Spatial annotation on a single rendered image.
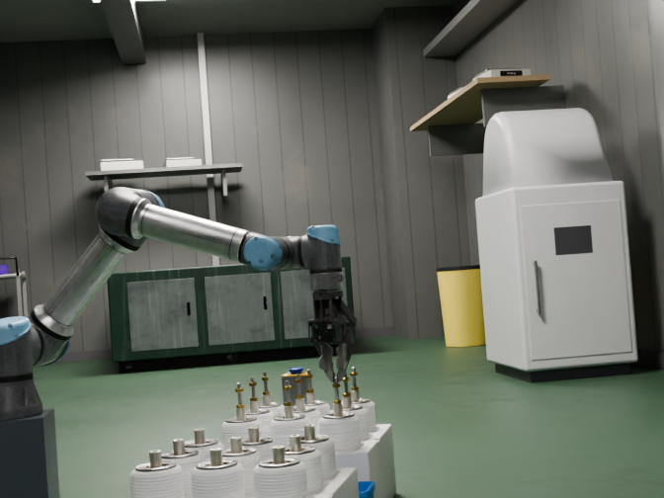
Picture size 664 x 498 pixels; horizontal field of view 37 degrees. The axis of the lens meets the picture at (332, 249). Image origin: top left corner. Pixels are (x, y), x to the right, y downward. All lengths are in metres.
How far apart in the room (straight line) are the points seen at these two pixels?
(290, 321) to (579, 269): 2.73
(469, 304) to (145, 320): 2.26
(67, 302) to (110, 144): 6.32
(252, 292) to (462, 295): 1.48
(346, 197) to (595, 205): 4.22
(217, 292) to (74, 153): 2.39
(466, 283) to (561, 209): 2.34
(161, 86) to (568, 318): 5.00
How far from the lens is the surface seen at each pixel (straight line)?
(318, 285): 2.30
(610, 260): 4.95
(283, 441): 2.36
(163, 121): 8.83
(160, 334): 7.02
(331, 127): 8.90
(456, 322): 7.14
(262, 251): 2.19
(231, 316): 7.01
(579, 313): 4.89
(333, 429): 2.33
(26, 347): 2.49
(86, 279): 2.52
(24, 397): 2.49
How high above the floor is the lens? 0.58
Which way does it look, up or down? 1 degrees up
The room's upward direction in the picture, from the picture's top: 4 degrees counter-clockwise
